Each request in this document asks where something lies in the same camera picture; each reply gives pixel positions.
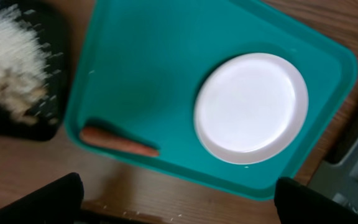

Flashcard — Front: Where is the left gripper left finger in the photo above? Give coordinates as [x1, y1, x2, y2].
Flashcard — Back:
[0, 172, 84, 224]

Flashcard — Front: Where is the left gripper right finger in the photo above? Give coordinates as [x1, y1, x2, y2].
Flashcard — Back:
[273, 177, 358, 224]

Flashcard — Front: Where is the orange carrot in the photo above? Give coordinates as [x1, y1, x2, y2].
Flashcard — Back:
[80, 126, 159, 157]

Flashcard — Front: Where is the pink plate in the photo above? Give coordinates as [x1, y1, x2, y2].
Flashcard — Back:
[193, 53, 309, 165]

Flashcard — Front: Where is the peanut shells pile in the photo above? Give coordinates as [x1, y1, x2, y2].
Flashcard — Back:
[0, 15, 48, 126]

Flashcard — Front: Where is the gray dish rack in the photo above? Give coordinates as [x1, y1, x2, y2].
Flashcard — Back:
[308, 71, 358, 220]

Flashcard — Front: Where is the teal serving tray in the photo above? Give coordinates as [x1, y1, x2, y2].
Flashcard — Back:
[65, 1, 358, 200]

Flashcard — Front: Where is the black tray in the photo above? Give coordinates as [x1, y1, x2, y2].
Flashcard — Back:
[0, 0, 71, 141]

